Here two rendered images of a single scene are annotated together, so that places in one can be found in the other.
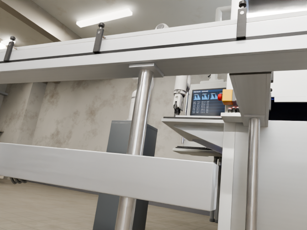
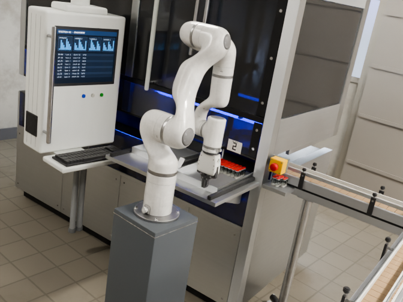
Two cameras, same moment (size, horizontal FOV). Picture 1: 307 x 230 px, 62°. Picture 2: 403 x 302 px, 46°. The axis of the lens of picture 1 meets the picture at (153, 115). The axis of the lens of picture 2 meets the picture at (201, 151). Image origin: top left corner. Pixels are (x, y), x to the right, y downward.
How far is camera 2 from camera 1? 2.65 m
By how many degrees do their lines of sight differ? 87
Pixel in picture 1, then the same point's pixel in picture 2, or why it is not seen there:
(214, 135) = not seen: hidden behind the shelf
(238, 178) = (258, 233)
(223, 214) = (246, 269)
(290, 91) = (297, 142)
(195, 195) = not seen: outside the picture
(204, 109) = (79, 71)
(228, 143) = (259, 207)
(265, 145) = (276, 197)
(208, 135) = not seen: hidden behind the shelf
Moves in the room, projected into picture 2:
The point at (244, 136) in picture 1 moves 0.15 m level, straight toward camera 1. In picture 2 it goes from (268, 195) to (294, 205)
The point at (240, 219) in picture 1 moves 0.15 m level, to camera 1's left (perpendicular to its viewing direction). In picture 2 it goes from (253, 265) to (250, 279)
